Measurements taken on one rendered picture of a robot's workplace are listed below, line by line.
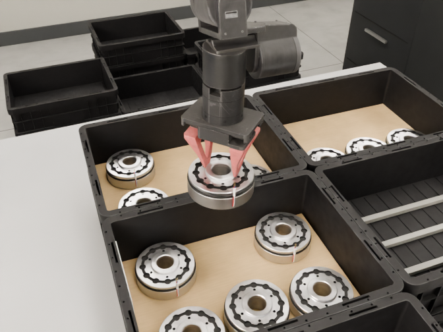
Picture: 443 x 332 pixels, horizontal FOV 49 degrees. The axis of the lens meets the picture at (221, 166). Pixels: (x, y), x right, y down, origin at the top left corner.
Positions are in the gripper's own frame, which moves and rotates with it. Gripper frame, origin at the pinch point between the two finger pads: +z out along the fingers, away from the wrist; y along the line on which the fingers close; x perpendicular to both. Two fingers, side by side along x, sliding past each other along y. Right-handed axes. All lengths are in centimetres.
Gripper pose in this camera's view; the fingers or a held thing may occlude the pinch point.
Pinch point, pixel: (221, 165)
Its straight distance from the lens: 73.8
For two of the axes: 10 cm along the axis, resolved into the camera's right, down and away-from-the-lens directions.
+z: -0.2, 7.8, 6.2
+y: -9.1, -2.8, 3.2
